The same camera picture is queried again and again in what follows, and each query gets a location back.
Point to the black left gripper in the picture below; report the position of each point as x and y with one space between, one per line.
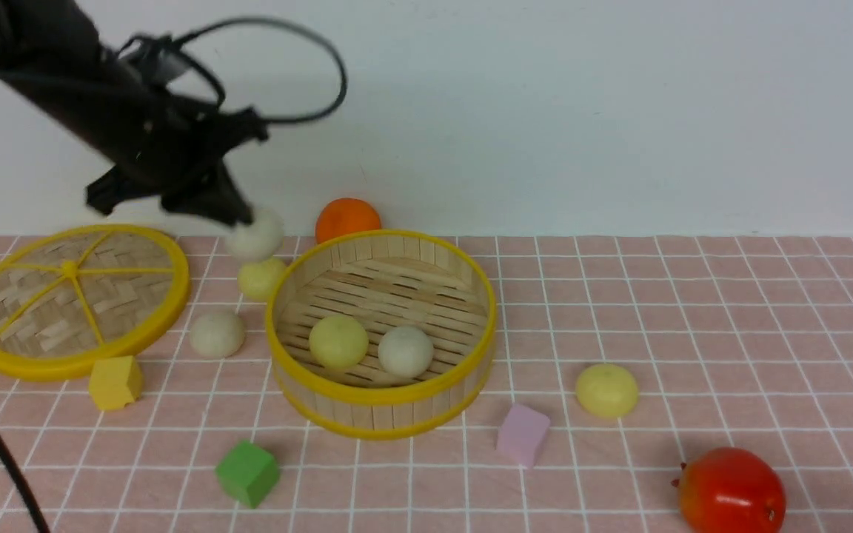
160 143

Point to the white bun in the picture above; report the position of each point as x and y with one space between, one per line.
405 352
258 241
217 334

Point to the yellow bun back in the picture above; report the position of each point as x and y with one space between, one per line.
257 280

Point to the yellow bun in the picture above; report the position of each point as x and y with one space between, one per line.
257 280
607 390

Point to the pale green bun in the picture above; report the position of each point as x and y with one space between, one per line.
338 342

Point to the white bun front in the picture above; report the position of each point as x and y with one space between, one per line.
405 352

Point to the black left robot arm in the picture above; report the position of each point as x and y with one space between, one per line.
48 50

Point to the yellow bamboo steamer lid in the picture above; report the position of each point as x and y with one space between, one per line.
76 297

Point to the orange fruit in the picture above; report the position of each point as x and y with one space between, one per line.
346 215

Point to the yellow foam cube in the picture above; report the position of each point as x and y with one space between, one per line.
116 382

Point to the green foam cube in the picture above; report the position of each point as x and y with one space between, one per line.
248 473

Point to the pink foam cube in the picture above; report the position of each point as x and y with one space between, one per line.
522 434

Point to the pink checkered tablecloth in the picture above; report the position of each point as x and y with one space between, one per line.
744 341

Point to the red pomegranate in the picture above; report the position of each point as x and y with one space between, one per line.
730 489

